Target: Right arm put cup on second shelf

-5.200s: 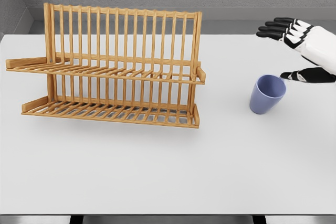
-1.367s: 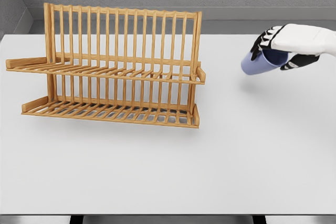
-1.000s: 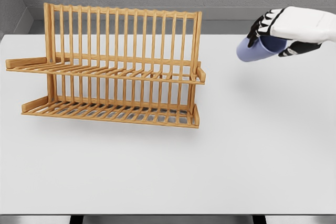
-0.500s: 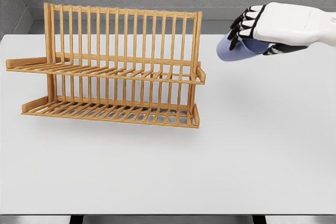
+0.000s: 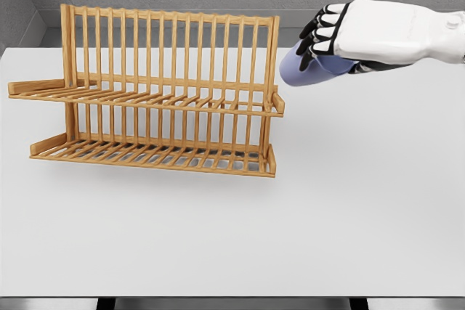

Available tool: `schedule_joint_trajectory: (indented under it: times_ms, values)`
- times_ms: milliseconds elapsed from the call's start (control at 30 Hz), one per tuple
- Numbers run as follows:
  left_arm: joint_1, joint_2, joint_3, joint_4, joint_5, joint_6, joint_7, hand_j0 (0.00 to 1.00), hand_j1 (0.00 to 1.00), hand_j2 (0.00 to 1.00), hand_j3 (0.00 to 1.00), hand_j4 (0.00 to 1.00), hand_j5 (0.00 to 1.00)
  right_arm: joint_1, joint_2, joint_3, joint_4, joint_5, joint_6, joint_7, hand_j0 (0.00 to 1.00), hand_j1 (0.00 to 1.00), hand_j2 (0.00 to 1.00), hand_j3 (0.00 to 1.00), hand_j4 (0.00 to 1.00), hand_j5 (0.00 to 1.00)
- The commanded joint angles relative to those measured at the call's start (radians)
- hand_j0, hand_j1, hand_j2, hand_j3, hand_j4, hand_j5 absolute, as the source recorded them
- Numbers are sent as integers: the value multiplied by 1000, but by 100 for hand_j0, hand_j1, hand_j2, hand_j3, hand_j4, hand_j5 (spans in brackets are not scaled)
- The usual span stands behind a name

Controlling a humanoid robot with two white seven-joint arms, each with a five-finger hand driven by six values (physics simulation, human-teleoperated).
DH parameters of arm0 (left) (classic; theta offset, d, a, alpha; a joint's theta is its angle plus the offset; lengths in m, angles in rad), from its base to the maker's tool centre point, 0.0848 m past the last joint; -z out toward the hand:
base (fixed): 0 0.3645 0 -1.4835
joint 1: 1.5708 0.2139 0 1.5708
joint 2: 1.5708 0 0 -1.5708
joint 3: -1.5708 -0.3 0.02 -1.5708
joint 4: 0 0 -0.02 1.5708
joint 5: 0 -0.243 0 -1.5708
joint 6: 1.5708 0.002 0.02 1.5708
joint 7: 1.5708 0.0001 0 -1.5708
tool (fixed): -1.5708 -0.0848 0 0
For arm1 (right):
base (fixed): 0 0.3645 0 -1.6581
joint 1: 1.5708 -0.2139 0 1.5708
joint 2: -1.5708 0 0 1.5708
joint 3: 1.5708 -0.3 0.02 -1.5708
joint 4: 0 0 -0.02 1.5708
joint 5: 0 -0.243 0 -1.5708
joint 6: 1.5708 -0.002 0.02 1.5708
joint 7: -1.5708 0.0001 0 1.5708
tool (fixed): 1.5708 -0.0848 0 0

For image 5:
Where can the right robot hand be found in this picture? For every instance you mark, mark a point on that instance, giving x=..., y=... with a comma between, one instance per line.
x=378, y=30

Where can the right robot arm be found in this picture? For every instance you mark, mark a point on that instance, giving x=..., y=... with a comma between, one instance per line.
x=448, y=36

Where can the wooden two-tier dish rack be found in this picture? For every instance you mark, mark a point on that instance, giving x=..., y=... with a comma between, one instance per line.
x=160, y=99

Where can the lavender blue cup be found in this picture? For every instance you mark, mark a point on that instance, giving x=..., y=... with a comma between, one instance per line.
x=309, y=72

